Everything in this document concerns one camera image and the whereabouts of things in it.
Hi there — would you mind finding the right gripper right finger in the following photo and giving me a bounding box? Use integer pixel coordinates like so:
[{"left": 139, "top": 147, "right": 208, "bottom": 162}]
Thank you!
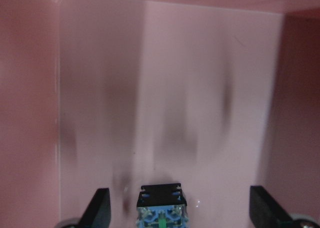
[{"left": 249, "top": 186, "right": 294, "bottom": 228}]

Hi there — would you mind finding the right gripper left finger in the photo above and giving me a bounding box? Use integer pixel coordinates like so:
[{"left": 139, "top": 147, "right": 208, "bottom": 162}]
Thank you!
[{"left": 78, "top": 188, "right": 111, "bottom": 228}]

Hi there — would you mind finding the pink plastic bin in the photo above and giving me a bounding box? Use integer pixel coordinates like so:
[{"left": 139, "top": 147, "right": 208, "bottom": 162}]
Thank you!
[{"left": 0, "top": 0, "right": 320, "bottom": 228}]

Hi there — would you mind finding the yellow push button switch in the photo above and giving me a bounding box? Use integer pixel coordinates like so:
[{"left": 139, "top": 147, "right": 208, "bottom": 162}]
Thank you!
[{"left": 136, "top": 183, "right": 189, "bottom": 228}]

